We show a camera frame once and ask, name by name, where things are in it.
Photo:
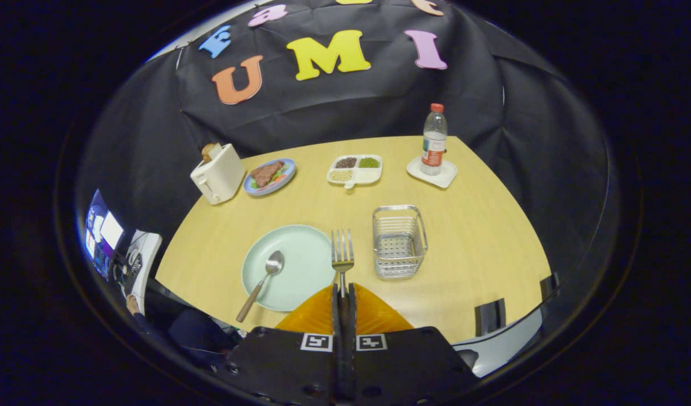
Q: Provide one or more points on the white divided bean tray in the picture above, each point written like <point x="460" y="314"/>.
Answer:
<point x="370" y="175"/>

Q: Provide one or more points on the white toaster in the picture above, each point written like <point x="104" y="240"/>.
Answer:
<point x="221" y="175"/>

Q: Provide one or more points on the black backdrop cloth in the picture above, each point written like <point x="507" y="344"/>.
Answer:
<point x="322" y="113"/>

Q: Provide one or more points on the clear red-capped water bottle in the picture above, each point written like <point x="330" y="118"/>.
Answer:
<point x="434" y="141"/>

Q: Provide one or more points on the blue plate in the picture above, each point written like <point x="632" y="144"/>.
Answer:
<point x="286" y="175"/>

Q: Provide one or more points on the toast slice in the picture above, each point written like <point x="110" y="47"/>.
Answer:
<point x="210" y="151"/>

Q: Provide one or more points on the light green plate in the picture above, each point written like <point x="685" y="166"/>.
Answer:
<point x="306" y="265"/>

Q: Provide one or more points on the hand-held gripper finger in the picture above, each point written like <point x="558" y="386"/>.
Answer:
<point x="351" y="321"/>
<point x="337" y="321"/>

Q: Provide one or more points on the black table clamp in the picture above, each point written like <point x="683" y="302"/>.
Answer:
<point x="490" y="317"/>
<point x="549" y="286"/>

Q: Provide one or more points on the silver fork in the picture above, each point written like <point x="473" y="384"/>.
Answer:
<point x="342" y="254"/>

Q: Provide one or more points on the white square coaster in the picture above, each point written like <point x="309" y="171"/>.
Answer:
<point x="448" y="172"/>

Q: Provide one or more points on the brown steak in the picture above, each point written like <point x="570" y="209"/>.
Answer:
<point x="266" y="172"/>

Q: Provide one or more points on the computer monitor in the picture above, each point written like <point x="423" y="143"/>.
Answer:
<point x="105" y="234"/>

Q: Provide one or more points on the white side desk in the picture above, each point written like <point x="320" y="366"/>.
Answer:
<point x="148" y="259"/>

